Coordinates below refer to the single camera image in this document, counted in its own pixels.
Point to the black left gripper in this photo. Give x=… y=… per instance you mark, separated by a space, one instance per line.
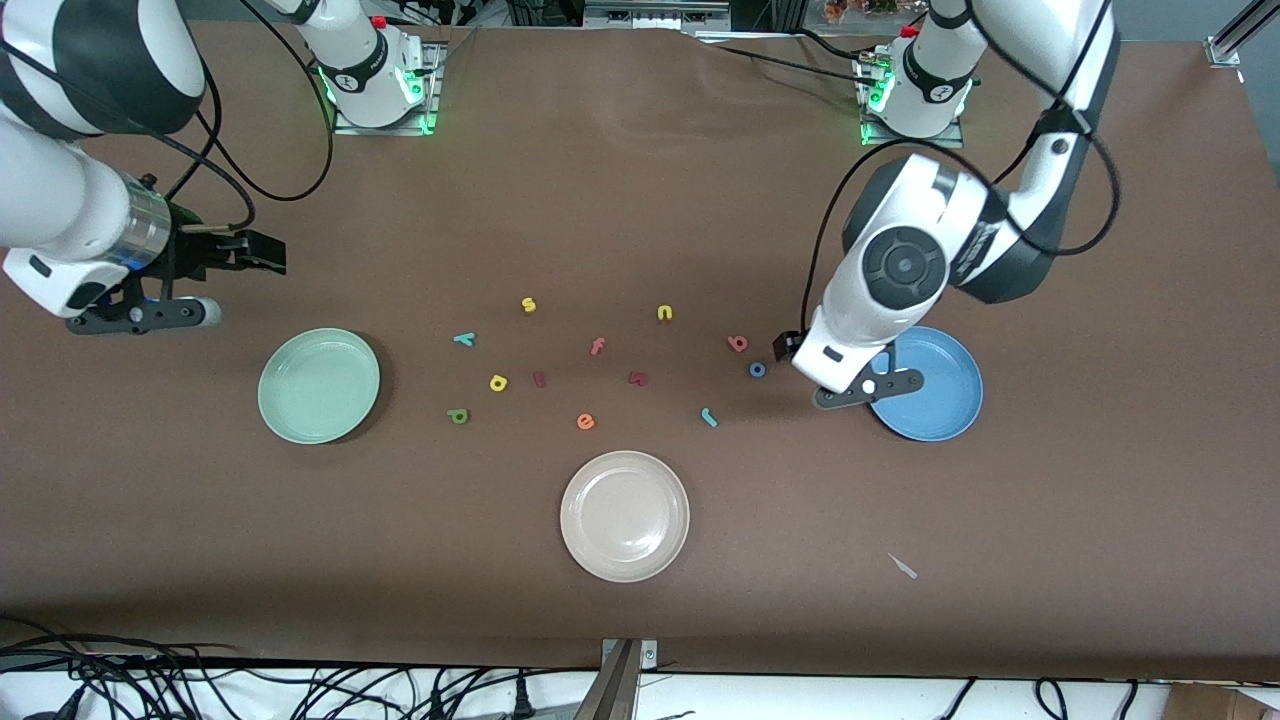
x=784 y=346

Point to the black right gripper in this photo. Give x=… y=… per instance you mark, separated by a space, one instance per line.
x=197 y=250

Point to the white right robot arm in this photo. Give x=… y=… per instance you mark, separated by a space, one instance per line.
x=60 y=200

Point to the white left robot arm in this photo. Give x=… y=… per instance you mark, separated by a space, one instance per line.
x=900 y=265

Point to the green plate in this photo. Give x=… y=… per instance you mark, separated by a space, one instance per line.
x=318 y=385

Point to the blue plate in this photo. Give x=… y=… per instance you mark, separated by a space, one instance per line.
x=940 y=405

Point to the beige plate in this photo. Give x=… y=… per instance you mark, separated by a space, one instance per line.
x=624 y=516

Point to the white tape scrap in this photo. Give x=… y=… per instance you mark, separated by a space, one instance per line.
x=903 y=567

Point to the black power plug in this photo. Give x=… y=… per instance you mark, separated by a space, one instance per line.
x=521 y=695

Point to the cardboard box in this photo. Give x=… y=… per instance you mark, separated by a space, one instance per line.
x=1220 y=702

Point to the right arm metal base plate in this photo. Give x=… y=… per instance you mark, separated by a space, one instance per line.
x=432 y=100

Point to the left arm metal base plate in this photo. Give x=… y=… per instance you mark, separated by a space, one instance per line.
x=950 y=142

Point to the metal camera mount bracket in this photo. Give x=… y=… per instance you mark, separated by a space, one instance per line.
x=615 y=685

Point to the aluminium frame rail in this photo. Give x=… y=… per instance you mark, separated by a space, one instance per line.
x=1235 y=35

